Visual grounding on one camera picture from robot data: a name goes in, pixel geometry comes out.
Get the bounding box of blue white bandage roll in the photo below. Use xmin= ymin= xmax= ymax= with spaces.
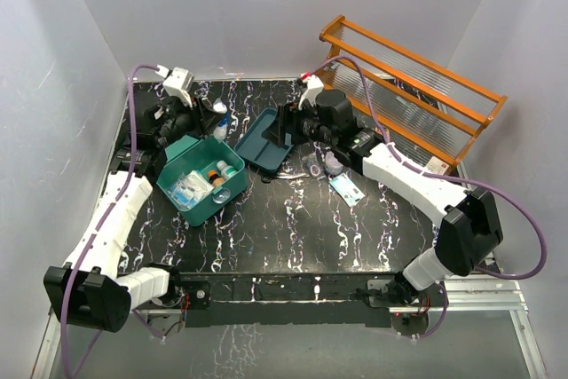
xmin=211 ymin=98 xmax=230 ymax=142

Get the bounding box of clear round plastic jar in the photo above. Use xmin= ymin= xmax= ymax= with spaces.
xmin=324 ymin=151 xmax=343 ymax=177

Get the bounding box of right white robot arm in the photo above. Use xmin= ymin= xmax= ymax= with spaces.
xmin=263 ymin=90 xmax=502 ymax=305

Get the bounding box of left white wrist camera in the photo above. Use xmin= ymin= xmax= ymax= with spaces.
xmin=156 ymin=65 xmax=194 ymax=108

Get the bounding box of orange wooden shelf rack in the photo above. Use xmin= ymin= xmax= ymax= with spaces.
xmin=317 ymin=15 xmax=507 ymax=175

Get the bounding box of black front base bar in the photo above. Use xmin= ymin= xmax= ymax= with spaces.
xmin=132 ymin=272 xmax=449 ymax=329

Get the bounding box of green medicine kit box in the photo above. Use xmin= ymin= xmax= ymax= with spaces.
xmin=157 ymin=136 xmax=248 ymax=226

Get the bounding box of aluminium frame rail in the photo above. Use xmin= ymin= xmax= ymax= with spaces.
xmin=32 ymin=274 xmax=548 ymax=378

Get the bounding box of bagged tape roll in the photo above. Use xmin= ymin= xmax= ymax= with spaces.
xmin=302 ymin=153 xmax=324 ymax=179

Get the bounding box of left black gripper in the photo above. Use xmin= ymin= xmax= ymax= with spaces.
xmin=154 ymin=91 xmax=224 ymax=148

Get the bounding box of white green medicine bottle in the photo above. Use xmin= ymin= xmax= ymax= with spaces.
xmin=217 ymin=160 xmax=238 ymax=181

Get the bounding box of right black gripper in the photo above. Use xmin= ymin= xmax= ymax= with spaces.
xmin=263 ymin=99 xmax=336 ymax=149

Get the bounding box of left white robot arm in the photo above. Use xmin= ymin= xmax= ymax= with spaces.
xmin=43 ymin=92 xmax=227 ymax=332

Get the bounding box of orange cap medicine bottle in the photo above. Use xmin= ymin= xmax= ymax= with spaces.
xmin=207 ymin=170 xmax=225 ymax=188

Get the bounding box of blue white bandage packet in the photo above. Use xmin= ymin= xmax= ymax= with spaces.
xmin=167 ymin=170 xmax=214 ymax=211

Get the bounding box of blue white mask packet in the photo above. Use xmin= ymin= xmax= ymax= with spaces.
xmin=330 ymin=173 xmax=365 ymax=208

